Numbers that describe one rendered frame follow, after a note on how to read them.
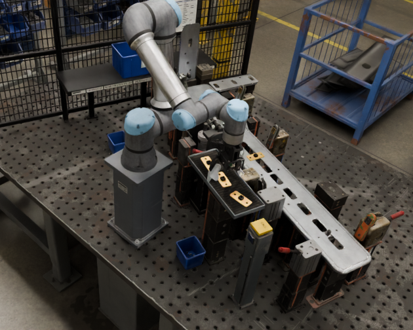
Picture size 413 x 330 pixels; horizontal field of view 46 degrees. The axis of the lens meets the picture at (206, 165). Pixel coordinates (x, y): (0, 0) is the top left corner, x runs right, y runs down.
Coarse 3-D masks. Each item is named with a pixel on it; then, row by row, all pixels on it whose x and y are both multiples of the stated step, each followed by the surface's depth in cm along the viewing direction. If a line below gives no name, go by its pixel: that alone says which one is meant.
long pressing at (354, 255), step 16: (192, 96) 264; (256, 144) 237; (272, 160) 228; (288, 176) 221; (304, 192) 213; (288, 208) 205; (320, 208) 207; (304, 224) 199; (336, 224) 201; (320, 240) 193; (352, 240) 195; (336, 256) 187; (352, 256) 188; (368, 256) 190
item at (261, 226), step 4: (260, 220) 176; (264, 220) 176; (252, 224) 174; (256, 224) 174; (260, 224) 174; (264, 224) 174; (268, 224) 175; (252, 228) 174; (256, 228) 173; (260, 228) 173; (264, 228) 173; (268, 228) 173; (256, 232) 172; (260, 232) 171; (264, 232) 172
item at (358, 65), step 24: (336, 24) 379; (360, 24) 486; (384, 48) 448; (336, 72) 397; (360, 72) 412; (384, 72) 369; (408, 72) 430; (288, 96) 442; (312, 96) 439; (336, 96) 443; (360, 96) 448; (384, 96) 452; (408, 96) 485; (360, 120) 402
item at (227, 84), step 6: (228, 78) 283; (234, 78) 283; (240, 78) 284; (246, 78) 285; (210, 84) 275; (222, 84) 276; (228, 84) 277; (234, 84) 278; (240, 84) 278; (246, 84) 279; (252, 84) 282; (222, 90) 273
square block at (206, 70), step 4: (200, 64) 279; (204, 64) 280; (200, 68) 276; (204, 68) 276; (208, 68) 277; (196, 72) 280; (200, 72) 276; (204, 72) 275; (208, 72) 277; (212, 72) 278; (196, 76) 282; (200, 76) 277; (204, 76) 277; (208, 76) 279; (200, 80) 279; (204, 80) 279; (208, 80) 281; (196, 84) 285; (208, 84) 283
